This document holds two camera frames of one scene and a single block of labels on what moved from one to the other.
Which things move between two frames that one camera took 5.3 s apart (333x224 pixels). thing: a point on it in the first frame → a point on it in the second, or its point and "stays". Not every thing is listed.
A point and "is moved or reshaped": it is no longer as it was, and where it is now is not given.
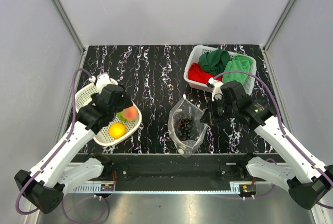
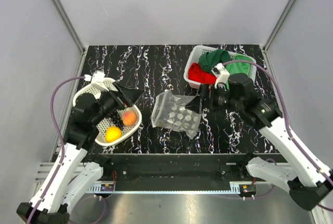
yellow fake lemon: (117, 129) is moved or reshaped
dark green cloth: (215, 61) stays
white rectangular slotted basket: (193, 58) stays
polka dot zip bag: (186, 128) → (169, 112)
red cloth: (195, 74) stays
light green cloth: (240, 63) stays
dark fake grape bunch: (185, 128) → (115, 117)
